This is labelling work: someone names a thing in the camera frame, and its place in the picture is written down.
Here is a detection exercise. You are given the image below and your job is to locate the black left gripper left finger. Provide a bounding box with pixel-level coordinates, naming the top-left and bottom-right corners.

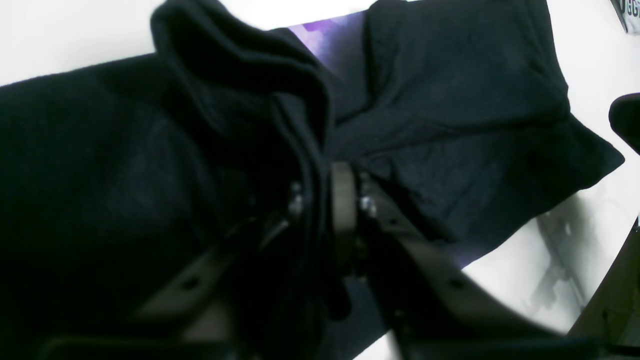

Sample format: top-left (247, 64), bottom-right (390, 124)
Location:
top-left (131, 182), bottom-right (306, 344)

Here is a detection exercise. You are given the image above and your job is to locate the black T-shirt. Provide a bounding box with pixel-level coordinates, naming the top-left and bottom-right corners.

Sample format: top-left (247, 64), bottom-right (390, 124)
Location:
top-left (1, 0), bottom-right (625, 360)

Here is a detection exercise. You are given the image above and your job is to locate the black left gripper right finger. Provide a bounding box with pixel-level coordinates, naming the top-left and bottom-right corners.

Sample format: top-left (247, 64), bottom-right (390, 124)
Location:
top-left (330, 162), bottom-right (565, 351)

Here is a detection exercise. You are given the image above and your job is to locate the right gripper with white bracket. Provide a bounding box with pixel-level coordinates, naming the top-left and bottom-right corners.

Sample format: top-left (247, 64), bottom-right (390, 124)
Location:
top-left (608, 92), bottom-right (640, 155)

